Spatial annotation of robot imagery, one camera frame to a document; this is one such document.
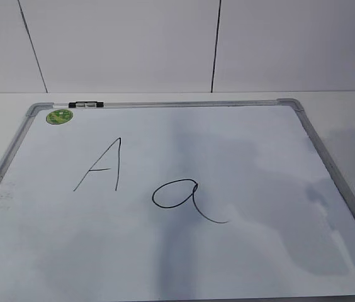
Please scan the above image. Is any round green magnet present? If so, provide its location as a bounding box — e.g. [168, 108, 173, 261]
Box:
[46, 109, 73, 125]

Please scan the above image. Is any white board with grey frame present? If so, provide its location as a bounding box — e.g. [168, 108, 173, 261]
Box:
[0, 99, 355, 301]

